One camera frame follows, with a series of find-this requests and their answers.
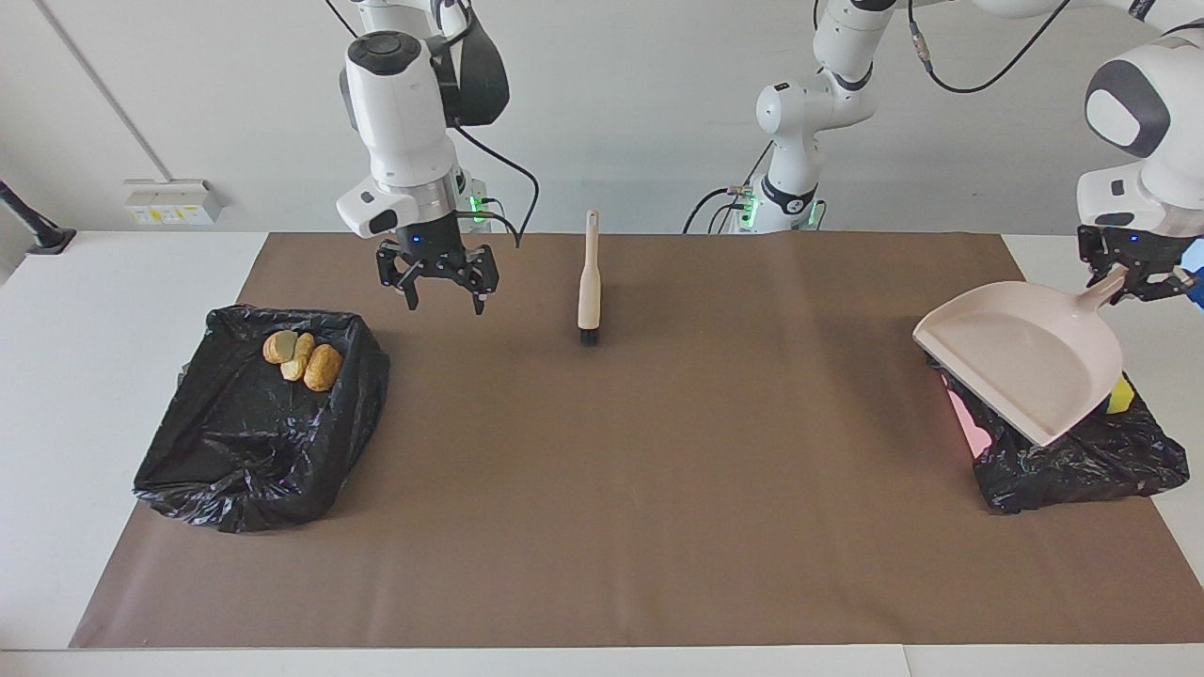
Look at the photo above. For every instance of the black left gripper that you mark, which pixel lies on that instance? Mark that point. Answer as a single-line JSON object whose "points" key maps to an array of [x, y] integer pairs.
{"points": [[1133, 249]]}

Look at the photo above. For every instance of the brown paper table mat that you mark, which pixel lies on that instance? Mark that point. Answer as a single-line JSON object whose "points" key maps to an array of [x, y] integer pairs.
{"points": [[658, 517]]}

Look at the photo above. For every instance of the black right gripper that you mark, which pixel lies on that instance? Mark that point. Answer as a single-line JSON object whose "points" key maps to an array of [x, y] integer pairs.
{"points": [[435, 249]]}

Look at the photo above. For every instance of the black trash bag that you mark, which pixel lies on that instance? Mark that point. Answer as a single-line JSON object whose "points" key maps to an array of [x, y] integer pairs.
{"points": [[245, 442], [1082, 461]]}

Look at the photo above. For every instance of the white wall socket box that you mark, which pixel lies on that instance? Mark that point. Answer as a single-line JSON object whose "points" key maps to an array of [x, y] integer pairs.
{"points": [[174, 202]]}

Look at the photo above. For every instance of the pink plastic bin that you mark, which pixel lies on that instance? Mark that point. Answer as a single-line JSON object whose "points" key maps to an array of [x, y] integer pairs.
{"points": [[964, 418]]}

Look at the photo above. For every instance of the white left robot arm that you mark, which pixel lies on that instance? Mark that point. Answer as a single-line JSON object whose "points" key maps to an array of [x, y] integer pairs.
{"points": [[1129, 103]]}

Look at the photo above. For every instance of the brown bread roll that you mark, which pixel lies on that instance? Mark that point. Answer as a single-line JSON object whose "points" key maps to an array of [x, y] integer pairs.
{"points": [[323, 369]]}

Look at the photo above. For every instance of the white wall conduit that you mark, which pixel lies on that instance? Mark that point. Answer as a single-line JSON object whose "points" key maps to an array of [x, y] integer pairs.
{"points": [[96, 86]]}

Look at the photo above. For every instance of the large yellow sponge piece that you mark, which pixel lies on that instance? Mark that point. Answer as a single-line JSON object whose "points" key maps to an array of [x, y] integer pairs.
{"points": [[1119, 395]]}

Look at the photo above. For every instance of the striped toy croissant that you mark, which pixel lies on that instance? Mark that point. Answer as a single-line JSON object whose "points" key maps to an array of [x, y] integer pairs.
{"points": [[277, 346], [298, 362]]}

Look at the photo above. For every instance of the pale pink plastic dustpan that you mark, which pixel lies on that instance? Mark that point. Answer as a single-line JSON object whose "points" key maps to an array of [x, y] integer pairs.
{"points": [[1025, 362]]}

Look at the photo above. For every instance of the black camera stand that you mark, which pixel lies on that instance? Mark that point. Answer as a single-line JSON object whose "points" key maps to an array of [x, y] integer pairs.
{"points": [[38, 230]]}

